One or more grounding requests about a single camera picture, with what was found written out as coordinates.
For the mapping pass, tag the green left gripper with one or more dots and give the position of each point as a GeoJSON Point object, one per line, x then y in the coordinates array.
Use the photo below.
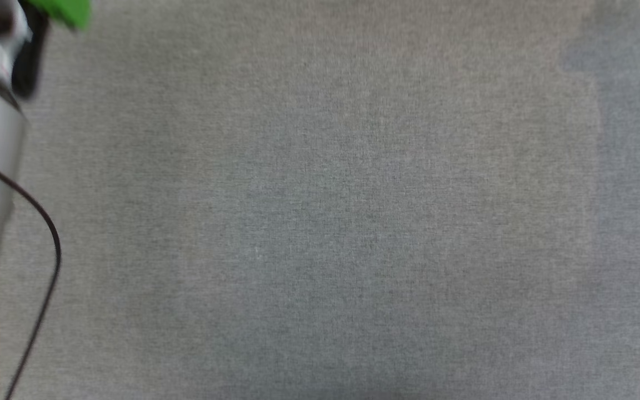
{"type": "Point", "coordinates": [64, 11]}

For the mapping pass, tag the grey fabric sofa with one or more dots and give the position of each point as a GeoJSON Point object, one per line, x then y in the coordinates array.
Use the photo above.
{"type": "Point", "coordinates": [353, 222]}

